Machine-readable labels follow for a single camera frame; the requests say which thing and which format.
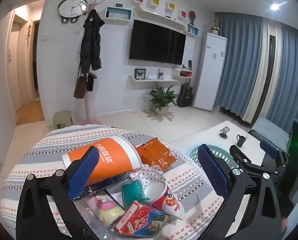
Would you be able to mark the panda wall clock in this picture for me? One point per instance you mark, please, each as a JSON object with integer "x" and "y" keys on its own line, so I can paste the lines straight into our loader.
{"x": 70, "y": 7}

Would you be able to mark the brown bag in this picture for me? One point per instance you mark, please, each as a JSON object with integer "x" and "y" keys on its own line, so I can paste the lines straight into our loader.
{"x": 79, "y": 87}

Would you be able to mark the metal phone stand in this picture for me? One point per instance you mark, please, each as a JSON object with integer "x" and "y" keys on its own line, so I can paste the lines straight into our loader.
{"x": 224, "y": 132}

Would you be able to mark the long curved white shelf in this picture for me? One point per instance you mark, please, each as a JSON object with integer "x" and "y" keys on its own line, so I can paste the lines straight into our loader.
{"x": 164, "y": 17}

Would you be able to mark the pink coat rack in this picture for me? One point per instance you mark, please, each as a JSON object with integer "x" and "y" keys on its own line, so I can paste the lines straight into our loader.
{"x": 87, "y": 105}

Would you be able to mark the dark bottle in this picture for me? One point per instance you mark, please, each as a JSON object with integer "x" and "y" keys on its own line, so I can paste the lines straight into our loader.
{"x": 189, "y": 65}

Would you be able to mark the ceiling spot light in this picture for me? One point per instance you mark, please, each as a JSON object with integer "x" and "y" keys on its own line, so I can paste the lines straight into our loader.
{"x": 274, "y": 7}

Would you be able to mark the pink yellow snack packet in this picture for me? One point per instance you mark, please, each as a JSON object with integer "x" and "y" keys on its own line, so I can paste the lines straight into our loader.
{"x": 106, "y": 210}

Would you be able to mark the red white printed paper cup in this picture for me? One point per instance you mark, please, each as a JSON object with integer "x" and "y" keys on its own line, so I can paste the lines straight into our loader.
{"x": 169, "y": 200}

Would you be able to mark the orange snack wrapper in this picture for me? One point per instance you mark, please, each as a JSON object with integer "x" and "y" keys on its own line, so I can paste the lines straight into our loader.
{"x": 155, "y": 153}

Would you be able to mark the framed butterfly picture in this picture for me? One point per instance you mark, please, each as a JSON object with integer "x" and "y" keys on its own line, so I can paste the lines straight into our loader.
{"x": 140, "y": 74}

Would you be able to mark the teal crumpled wrapper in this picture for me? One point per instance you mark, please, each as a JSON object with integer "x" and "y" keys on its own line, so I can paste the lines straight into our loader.
{"x": 131, "y": 191}

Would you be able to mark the light blue plastic basket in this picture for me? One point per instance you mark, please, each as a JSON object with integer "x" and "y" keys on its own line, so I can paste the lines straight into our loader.
{"x": 192, "y": 152}

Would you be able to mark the green potted plant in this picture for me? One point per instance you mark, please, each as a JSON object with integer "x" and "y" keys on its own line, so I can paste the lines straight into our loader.
{"x": 161, "y": 97}

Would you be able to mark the black jacket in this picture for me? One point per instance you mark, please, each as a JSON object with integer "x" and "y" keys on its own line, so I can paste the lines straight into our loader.
{"x": 90, "y": 45}

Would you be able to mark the blue white striped curtain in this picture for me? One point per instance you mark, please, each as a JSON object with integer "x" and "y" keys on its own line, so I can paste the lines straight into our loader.
{"x": 241, "y": 62}

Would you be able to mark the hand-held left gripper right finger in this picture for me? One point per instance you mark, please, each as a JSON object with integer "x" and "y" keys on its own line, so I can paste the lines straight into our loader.
{"x": 212, "y": 170}

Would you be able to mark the black bag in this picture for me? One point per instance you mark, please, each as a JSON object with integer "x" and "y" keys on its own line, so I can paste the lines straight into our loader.
{"x": 90, "y": 82}

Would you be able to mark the black guitar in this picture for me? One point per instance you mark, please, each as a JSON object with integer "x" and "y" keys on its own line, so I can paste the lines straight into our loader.
{"x": 184, "y": 96}

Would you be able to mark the small potted flower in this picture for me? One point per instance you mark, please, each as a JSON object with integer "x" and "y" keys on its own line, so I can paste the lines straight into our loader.
{"x": 214, "y": 30}

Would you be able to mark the grey blue sofa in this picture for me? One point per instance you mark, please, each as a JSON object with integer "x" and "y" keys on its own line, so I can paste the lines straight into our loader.
{"x": 271, "y": 130}

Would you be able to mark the white dotted paper wrapper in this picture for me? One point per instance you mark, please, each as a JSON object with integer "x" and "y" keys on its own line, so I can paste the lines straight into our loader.
{"x": 151, "y": 175}

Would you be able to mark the short curved white shelf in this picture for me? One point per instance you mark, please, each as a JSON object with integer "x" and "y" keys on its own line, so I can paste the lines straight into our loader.
{"x": 151, "y": 80}

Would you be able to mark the yellow wall cube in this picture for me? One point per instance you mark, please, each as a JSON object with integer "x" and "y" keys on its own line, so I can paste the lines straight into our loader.
{"x": 155, "y": 1}
{"x": 171, "y": 6}

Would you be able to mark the teal white box shelf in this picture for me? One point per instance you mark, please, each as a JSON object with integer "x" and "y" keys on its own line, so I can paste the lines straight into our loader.
{"x": 117, "y": 15}

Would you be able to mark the black wall television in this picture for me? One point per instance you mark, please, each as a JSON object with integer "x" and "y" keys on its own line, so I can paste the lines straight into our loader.
{"x": 156, "y": 42}

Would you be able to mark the black mug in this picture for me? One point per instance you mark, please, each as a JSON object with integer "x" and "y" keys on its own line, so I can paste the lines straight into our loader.
{"x": 240, "y": 141}

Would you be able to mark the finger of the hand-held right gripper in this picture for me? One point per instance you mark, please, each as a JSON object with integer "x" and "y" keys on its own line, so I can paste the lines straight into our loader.
{"x": 238, "y": 155}
{"x": 268, "y": 148}

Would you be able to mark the red card box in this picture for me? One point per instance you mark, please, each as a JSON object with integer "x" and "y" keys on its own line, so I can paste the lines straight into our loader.
{"x": 136, "y": 217}

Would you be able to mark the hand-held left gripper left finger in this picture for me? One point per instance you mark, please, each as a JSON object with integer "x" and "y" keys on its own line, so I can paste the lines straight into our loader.
{"x": 82, "y": 172}

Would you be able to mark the white red box shelf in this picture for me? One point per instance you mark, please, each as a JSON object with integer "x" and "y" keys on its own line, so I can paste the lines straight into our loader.
{"x": 182, "y": 73}

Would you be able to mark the olive plastic stool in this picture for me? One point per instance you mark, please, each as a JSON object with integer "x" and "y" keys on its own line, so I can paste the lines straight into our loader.
{"x": 62, "y": 120}

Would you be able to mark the pen holder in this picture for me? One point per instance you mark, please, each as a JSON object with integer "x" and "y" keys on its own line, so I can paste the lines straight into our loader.
{"x": 160, "y": 75}

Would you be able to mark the white coffee table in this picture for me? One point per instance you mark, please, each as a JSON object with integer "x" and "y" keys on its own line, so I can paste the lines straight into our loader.
{"x": 214, "y": 132}

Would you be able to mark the white standing air conditioner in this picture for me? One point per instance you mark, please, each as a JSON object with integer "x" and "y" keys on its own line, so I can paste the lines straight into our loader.
{"x": 210, "y": 72}

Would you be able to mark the orange paper cup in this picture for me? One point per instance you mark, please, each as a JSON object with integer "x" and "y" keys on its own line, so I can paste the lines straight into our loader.
{"x": 114, "y": 155}

